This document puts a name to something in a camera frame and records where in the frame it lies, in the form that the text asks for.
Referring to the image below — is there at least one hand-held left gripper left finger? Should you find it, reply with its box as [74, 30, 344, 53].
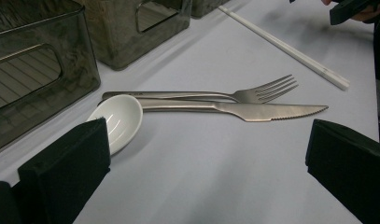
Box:
[18, 117, 111, 224]

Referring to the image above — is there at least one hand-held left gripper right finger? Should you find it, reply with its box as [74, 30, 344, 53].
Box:
[304, 119, 380, 224]

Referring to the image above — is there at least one white chopstick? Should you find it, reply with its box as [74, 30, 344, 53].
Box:
[218, 5, 351, 90]
[218, 6, 350, 91]

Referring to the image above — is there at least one white plastic spoon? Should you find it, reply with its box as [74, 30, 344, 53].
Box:
[86, 93, 144, 156]

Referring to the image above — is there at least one smoky transparent plastic bin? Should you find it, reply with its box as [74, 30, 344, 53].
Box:
[0, 0, 102, 156]
[190, 0, 232, 19]
[75, 0, 193, 71]

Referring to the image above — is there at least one steel knife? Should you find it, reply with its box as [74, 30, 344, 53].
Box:
[137, 98, 330, 123]

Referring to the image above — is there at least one steel fork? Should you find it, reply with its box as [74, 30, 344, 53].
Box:
[102, 74, 300, 105]

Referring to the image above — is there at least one white table cover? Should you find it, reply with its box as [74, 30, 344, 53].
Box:
[0, 0, 380, 224]

